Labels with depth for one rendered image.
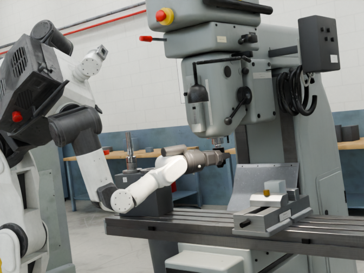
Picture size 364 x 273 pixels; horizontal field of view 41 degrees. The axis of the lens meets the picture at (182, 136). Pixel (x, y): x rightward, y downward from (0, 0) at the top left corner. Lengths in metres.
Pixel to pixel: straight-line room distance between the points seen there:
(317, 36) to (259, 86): 0.29
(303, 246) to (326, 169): 0.73
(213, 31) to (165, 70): 5.79
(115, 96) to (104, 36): 1.02
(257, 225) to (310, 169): 0.62
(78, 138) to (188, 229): 0.62
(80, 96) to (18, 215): 0.52
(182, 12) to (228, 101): 0.37
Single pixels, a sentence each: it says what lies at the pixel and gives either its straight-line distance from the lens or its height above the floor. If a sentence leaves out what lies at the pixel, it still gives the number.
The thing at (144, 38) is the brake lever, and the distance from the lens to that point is 1.81.
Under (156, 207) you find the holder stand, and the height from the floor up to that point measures 1.03.
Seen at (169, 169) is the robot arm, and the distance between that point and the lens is 1.73.
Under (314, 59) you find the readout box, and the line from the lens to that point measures 1.94.
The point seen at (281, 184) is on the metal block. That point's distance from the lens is 1.81.
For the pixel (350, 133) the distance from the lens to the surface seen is 5.64.
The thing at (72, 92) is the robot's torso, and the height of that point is 1.53.
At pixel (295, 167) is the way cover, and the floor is 1.13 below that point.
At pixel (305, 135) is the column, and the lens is 2.20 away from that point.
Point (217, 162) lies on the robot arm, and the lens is 1.87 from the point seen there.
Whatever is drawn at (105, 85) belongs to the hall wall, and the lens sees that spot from 8.49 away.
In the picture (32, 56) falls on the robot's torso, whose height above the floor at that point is 1.66.
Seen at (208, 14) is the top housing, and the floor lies 1.74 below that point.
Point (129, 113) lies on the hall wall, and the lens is 8.12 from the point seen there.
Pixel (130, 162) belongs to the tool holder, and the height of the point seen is 1.22.
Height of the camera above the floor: 1.43
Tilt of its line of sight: 3 degrees down
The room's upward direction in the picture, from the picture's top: 7 degrees counter-clockwise
